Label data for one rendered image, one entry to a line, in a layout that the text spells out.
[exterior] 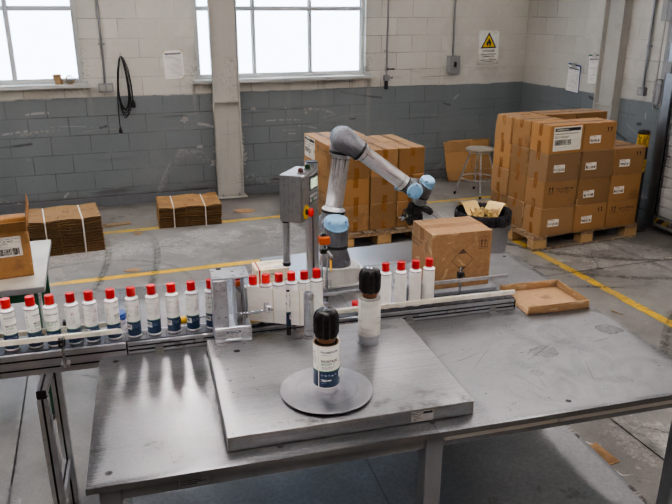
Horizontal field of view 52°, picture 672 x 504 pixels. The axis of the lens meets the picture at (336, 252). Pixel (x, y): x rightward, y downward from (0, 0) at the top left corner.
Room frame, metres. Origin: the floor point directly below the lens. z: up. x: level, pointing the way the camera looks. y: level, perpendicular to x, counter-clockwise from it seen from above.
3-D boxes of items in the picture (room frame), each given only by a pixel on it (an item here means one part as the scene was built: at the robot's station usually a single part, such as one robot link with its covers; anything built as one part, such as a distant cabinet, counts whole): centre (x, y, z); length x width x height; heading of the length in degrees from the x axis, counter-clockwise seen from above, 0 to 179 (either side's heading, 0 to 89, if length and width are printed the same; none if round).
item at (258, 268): (3.17, 0.32, 0.87); 0.16 x 0.12 x 0.07; 107
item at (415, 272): (2.74, -0.34, 0.98); 0.05 x 0.05 x 0.20
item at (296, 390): (2.02, 0.03, 0.89); 0.31 x 0.31 x 0.01
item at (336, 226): (3.16, 0.00, 1.09); 0.13 x 0.12 x 0.14; 9
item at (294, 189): (2.70, 0.15, 1.38); 0.17 x 0.10 x 0.19; 160
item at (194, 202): (7.00, 1.55, 0.11); 0.65 x 0.54 x 0.22; 106
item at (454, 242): (3.13, -0.55, 0.99); 0.30 x 0.24 x 0.27; 106
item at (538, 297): (2.90, -0.94, 0.85); 0.30 x 0.26 x 0.04; 105
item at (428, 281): (2.76, -0.40, 0.98); 0.05 x 0.05 x 0.20
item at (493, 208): (5.25, -1.18, 0.50); 0.42 x 0.41 x 0.28; 109
